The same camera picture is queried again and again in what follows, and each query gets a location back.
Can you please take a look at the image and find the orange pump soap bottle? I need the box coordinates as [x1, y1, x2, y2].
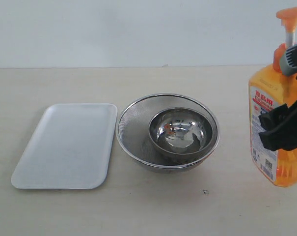
[248, 7, 297, 187]

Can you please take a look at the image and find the small stainless steel bowl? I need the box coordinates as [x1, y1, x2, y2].
[148, 107, 214, 159]

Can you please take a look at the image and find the steel mesh colander bowl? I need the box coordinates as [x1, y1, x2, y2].
[116, 93, 220, 174]

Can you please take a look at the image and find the white rectangular plastic tray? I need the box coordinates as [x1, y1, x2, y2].
[11, 103, 117, 190]

